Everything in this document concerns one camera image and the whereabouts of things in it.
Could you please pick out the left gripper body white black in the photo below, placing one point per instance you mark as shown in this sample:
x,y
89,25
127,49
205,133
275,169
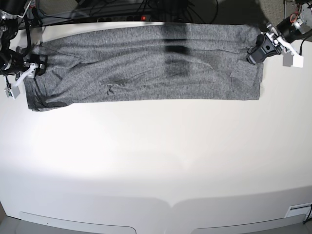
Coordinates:
x,y
285,33

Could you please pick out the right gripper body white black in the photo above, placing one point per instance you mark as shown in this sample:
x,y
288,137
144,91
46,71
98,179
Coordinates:
x,y
14,65

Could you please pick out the grey long-sleeve T-shirt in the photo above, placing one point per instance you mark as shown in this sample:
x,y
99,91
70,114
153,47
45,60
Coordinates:
x,y
172,61

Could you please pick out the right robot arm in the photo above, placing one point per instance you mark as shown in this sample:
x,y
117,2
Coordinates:
x,y
12,13

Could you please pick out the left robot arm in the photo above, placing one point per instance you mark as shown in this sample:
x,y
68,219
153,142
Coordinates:
x,y
301,17

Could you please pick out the white label plate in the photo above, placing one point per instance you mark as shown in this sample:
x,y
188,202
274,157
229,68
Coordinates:
x,y
301,209

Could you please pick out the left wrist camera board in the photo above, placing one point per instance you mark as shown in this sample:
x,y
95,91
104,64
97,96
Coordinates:
x,y
290,60

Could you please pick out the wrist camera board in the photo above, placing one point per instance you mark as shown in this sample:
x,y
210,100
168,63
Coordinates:
x,y
290,60
12,91

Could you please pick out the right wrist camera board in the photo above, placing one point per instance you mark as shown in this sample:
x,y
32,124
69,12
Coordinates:
x,y
12,91

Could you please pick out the white power strip red switch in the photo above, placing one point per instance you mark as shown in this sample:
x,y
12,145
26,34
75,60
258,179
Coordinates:
x,y
146,17

